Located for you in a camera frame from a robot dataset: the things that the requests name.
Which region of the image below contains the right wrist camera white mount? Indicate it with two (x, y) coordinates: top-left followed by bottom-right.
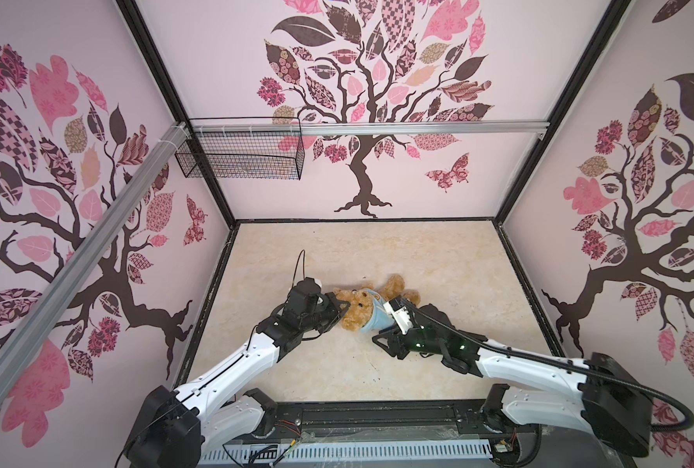
(383, 296), (414, 335)

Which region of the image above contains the black wire basket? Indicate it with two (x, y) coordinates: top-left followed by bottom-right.
(175, 117), (305, 181)

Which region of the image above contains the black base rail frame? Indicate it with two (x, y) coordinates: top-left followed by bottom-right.
(194, 397), (559, 468)

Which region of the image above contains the left wrist camera black cable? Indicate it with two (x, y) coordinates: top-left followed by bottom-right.
(290, 248), (308, 288)

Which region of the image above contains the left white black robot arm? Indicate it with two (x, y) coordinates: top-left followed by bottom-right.
(120, 278), (350, 467)

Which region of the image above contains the brown plush teddy bear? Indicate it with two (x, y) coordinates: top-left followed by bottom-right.
(333, 274), (421, 332)

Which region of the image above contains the light blue bear hoodie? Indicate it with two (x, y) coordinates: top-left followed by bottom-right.
(360, 289), (395, 333)

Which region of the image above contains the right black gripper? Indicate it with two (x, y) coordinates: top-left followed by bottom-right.
(370, 320), (446, 359)

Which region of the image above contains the aluminium rail left wall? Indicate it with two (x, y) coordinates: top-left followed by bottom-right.
(0, 121), (190, 446)

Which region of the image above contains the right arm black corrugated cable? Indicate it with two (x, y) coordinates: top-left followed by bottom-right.
(402, 296), (694, 434)

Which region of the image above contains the aluminium rail back wall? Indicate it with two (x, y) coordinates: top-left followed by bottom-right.
(191, 119), (550, 137)

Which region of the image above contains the aluminium rail wall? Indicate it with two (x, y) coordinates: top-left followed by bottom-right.
(0, 121), (190, 446)
(191, 119), (550, 137)

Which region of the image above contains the white slotted cable duct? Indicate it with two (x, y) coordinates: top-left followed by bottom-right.
(199, 440), (492, 467)

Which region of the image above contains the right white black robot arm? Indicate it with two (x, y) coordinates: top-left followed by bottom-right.
(372, 325), (652, 457)

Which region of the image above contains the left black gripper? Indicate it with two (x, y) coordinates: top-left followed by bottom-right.
(301, 292), (351, 335)

